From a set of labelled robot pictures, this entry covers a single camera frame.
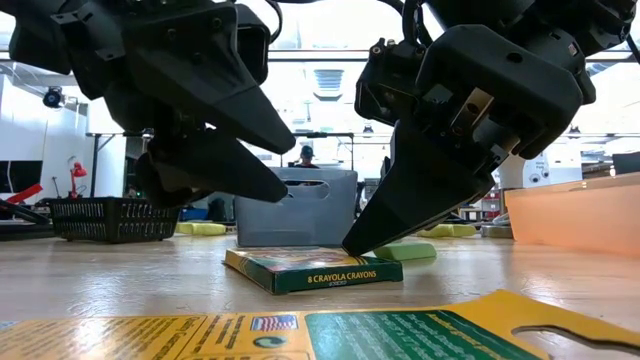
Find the orange translucent bin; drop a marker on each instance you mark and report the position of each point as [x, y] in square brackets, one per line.
[575, 215]

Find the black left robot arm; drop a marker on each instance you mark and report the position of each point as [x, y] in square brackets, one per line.
[30, 40]

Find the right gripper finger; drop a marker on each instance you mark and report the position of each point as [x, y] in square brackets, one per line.
[420, 190]

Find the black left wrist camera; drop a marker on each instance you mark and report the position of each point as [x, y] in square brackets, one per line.
[252, 47]

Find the white device with icons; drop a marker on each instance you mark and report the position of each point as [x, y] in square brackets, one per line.
[550, 170]

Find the yellow green Crayola crayon box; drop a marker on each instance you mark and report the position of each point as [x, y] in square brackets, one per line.
[310, 277]
[200, 335]

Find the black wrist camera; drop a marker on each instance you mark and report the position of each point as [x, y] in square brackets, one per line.
[385, 85]
[252, 47]

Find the black background rig frame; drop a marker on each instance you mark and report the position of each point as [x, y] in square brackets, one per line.
[325, 134]

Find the grey plastic bin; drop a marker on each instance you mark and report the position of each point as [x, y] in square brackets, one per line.
[300, 220]

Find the black background table frame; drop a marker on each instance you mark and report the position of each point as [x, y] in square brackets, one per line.
[95, 165]

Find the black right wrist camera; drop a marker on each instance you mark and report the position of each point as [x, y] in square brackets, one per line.
[385, 85]

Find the green eraser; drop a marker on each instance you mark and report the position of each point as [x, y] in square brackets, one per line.
[405, 251]

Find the red desk lamp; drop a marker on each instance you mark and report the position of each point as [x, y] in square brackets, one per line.
[76, 172]

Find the black mesh basket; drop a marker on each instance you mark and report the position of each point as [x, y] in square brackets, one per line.
[110, 220]

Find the red angled object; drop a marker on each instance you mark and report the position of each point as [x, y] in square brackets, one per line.
[25, 194]

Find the person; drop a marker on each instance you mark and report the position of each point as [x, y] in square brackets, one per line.
[306, 152]

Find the black ceiling track light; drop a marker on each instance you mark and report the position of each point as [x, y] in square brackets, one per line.
[52, 97]

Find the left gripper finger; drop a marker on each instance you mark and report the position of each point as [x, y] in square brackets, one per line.
[210, 80]
[210, 172]

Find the black wall monitor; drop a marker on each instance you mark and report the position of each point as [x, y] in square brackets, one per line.
[20, 175]

